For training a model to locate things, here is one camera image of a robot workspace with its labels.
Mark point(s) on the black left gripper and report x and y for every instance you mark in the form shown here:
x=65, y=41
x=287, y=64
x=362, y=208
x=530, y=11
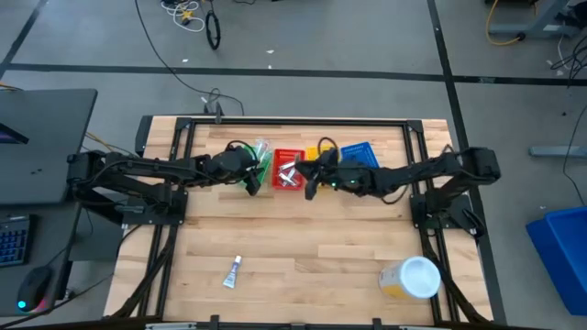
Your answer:
x=231, y=165

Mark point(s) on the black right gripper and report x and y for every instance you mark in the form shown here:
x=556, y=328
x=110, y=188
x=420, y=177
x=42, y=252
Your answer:
x=348, y=176

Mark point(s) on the grey silver sachet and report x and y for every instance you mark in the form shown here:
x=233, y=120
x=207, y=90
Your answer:
x=284, y=175

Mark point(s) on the small silver blue sachet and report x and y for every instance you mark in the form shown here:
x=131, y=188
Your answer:
x=288, y=165

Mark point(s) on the red white toothbrush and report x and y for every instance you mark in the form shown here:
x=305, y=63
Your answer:
x=262, y=147

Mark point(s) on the white purple toothpaste tube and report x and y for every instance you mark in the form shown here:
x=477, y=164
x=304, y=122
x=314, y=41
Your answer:
x=231, y=277

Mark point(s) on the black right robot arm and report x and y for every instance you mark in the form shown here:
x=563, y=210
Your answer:
x=440, y=169

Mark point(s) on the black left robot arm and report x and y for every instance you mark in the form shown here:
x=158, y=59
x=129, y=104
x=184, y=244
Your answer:
x=137, y=167

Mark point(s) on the green plastic basket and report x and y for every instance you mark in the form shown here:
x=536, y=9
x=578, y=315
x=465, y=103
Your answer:
x=267, y=169

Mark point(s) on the yellow plastic basket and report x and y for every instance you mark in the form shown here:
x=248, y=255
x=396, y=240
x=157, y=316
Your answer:
x=313, y=153

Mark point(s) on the red plastic basket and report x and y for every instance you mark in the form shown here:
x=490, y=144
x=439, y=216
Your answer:
x=289, y=153

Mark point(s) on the blue plastic basket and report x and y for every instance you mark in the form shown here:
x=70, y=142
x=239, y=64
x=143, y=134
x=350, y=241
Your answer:
x=362, y=156

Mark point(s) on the black control box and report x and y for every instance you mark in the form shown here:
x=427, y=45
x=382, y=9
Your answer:
x=143, y=135

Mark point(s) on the yellow container white lid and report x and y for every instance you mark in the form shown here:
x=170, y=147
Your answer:
x=415, y=277

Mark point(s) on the grey keyboard desk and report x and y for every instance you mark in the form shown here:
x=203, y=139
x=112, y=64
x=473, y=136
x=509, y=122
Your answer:
x=50, y=238

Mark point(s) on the black computer mouse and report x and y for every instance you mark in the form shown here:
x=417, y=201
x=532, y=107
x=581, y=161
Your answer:
x=34, y=286

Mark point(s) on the grey metal floor bar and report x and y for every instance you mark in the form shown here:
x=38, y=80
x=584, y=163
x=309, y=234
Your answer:
x=557, y=151

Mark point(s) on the black backlit keyboard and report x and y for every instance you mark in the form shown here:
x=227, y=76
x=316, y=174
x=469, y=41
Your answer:
x=14, y=240

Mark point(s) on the desk monitor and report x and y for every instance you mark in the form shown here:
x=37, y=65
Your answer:
x=9, y=135

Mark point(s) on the blue storage bin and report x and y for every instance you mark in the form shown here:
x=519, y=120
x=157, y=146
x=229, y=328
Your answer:
x=561, y=256

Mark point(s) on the grey metal stand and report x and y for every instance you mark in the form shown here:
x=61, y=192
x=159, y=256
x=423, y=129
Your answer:
x=532, y=31

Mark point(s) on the black aluminium table frame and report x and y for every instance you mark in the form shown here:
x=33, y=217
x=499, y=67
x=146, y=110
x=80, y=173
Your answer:
x=298, y=122

